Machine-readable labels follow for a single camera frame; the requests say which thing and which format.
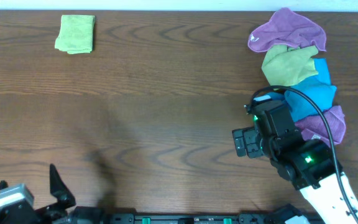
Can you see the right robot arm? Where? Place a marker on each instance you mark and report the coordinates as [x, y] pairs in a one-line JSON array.
[[309, 167]]

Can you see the purple cloth at top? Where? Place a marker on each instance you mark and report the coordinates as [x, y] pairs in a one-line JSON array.
[[286, 27]]

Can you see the blue crumpled cloth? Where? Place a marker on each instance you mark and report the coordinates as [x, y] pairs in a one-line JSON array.
[[318, 88]]

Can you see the light green cloth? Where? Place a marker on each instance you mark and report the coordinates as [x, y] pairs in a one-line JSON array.
[[76, 34]]

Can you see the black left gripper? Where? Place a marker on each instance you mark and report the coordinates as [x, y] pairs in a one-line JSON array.
[[65, 194]]

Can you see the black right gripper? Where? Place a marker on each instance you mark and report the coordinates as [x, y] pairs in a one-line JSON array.
[[248, 135]]

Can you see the olive green crumpled cloth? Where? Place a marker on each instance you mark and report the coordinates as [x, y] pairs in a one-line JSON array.
[[288, 66]]

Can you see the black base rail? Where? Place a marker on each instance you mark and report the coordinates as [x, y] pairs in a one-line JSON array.
[[128, 218]]

